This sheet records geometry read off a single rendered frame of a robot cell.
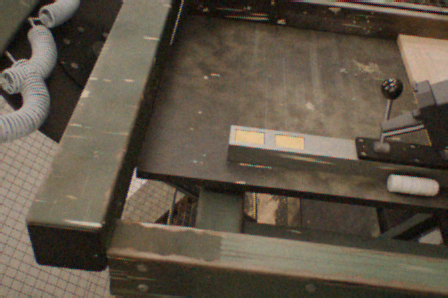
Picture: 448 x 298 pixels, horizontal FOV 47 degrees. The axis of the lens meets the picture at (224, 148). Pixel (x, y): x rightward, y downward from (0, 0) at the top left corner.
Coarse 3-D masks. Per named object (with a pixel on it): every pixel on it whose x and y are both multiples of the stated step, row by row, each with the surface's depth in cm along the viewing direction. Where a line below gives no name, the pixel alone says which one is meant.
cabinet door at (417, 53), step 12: (408, 36) 124; (408, 48) 120; (420, 48) 120; (432, 48) 121; (444, 48) 121; (408, 60) 116; (420, 60) 116; (432, 60) 117; (444, 60) 118; (408, 72) 114; (420, 72) 113; (432, 72) 113; (444, 72) 114
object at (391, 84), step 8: (384, 80) 86; (392, 80) 84; (400, 80) 85; (384, 88) 85; (392, 88) 84; (400, 88) 84; (384, 96) 86; (392, 96) 85; (400, 96) 85; (384, 120) 87; (376, 144) 87; (384, 144) 87; (384, 152) 87
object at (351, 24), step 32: (192, 0) 122; (224, 0) 122; (256, 0) 121; (288, 0) 120; (320, 0) 121; (352, 0) 123; (384, 0) 125; (352, 32) 125; (384, 32) 124; (416, 32) 124
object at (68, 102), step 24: (48, 0) 168; (96, 0) 186; (120, 0) 195; (72, 24) 168; (96, 24) 178; (24, 48) 149; (72, 48) 161; (96, 48) 163; (0, 72) 139; (72, 72) 155; (72, 96) 151; (48, 120) 140
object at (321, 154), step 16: (240, 128) 90; (240, 144) 87; (256, 144) 87; (272, 144) 88; (304, 144) 89; (320, 144) 89; (336, 144) 89; (352, 144) 90; (240, 160) 89; (256, 160) 89; (272, 160) 89; (288, 160) 88; (304, 160) 88; (320, 160) 88; (336, 160) 88; (352, 160) 87; (368, 176) 90; (384, 176) 89; (416, 176) 89; (432, 176) 88
